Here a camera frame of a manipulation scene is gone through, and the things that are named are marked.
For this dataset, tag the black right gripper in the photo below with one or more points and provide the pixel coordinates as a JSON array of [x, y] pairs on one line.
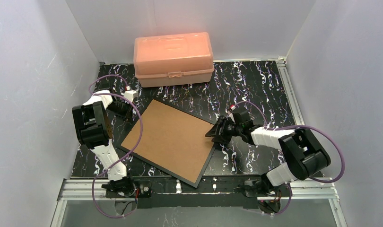
[[223, 129]]

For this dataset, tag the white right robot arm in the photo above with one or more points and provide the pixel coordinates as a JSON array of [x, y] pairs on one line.
[[304, 155]]

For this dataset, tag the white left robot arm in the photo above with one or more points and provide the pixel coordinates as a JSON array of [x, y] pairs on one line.
[[94, 130]]

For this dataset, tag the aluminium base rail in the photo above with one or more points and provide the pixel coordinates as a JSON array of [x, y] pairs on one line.
[[83, 203]]

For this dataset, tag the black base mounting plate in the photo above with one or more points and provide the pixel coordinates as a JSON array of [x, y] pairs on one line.
[[212, 191]]

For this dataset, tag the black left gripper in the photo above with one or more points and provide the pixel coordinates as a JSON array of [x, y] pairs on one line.
[[120, 110]]

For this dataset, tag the black picture frame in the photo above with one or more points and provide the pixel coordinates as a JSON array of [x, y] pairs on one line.
[[191, 181]]

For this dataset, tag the pink plastic storage box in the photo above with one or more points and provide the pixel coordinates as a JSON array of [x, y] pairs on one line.
[[170, 60]]

